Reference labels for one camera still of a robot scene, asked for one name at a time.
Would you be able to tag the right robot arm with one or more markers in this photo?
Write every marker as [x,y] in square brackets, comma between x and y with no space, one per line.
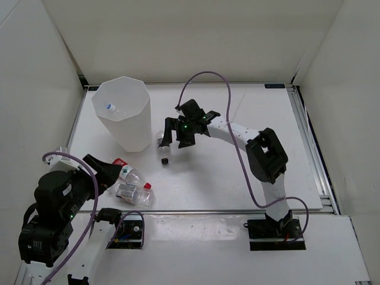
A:
[266,156]

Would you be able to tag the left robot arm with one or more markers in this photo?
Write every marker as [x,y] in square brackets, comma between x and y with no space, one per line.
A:
[47,224]

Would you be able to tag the white octagonal bin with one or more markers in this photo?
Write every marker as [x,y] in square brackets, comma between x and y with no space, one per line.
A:
[131,127]

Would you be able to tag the black label plastic bottle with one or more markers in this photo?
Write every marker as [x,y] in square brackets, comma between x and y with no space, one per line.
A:
[163,151]

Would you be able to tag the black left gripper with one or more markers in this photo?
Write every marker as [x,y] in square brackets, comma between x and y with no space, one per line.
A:
[107,173]

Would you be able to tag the white cap crushed bottle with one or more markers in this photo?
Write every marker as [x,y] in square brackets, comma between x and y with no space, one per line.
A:
[135,195]

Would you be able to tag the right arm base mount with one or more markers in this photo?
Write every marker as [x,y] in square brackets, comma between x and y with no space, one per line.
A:
[263,237]

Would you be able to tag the clear unlabelled plastic bottle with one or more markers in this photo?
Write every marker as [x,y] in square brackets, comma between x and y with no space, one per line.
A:
[112,109]

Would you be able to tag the red label plastic bottle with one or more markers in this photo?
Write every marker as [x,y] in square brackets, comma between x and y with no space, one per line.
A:
[131,175]

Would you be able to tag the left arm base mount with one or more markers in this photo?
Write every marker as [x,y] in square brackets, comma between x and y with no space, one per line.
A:
[130,234]

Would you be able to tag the blue label sticker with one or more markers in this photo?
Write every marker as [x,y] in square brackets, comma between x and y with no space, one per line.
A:
[274,86]

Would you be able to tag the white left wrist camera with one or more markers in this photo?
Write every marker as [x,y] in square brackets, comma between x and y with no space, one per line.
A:
[61,163]

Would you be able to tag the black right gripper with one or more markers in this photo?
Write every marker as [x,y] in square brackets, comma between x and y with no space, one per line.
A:
[175,124]

